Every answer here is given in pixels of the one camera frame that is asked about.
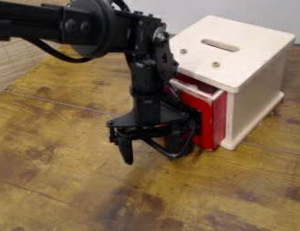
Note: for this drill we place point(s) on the red drawer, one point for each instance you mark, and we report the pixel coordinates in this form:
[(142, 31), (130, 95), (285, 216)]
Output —
[(208, 101)]

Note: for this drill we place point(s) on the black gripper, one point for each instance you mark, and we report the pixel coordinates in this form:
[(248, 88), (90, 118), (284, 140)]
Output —
[(154, 110)]

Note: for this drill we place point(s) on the woven mat at left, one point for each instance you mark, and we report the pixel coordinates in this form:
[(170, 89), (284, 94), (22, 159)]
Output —
[(19, 56)]

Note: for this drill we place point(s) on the black metal drawer handle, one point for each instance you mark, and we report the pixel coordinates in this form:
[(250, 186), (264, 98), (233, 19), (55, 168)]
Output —
[(178, 136)]

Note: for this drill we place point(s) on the white wooden box cabinet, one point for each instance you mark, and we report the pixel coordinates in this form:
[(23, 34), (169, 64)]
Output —
[(238, 58)]

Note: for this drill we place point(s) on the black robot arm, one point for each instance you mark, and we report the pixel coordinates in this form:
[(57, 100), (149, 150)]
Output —
[(85, 30)]

